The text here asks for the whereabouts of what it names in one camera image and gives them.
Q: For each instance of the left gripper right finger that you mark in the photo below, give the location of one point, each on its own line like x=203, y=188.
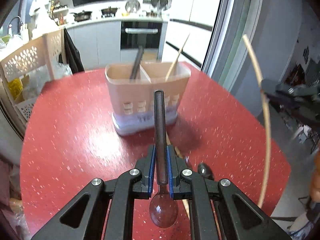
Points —
x=218, y=209

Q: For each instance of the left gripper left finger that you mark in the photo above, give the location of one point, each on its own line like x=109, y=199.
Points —
x=103, y=209

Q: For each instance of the dark handled metal spoon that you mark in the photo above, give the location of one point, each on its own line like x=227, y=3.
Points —
x=205, y=171

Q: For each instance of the grey handled clear spoon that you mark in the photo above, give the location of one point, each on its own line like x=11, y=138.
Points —
x=163, y=209

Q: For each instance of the bamboo chopstick pair member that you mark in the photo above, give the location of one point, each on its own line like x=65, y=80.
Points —
x=175, y=149

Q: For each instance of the bamboo chopstick blue tip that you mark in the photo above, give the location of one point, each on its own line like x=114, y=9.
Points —
x=174, y=64

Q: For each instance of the person right hand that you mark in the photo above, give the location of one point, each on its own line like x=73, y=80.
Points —
x=315, y=181

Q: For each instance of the beige utensil holder caddy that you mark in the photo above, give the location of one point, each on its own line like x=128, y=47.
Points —
x=132, y=100

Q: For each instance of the black hanging cloth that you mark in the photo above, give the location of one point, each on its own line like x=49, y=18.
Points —
x=70, y=54

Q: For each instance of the beige perforated storage cart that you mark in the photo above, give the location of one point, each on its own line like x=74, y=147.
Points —
x=42, y=51

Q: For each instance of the built-in black oven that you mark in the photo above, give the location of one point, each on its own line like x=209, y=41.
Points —
x=135, y=34

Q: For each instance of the black wok on stove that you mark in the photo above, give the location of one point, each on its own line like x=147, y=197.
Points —
x=82, y=16

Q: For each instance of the pot with lid on stove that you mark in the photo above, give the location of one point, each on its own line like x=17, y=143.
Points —
x=108, y=12

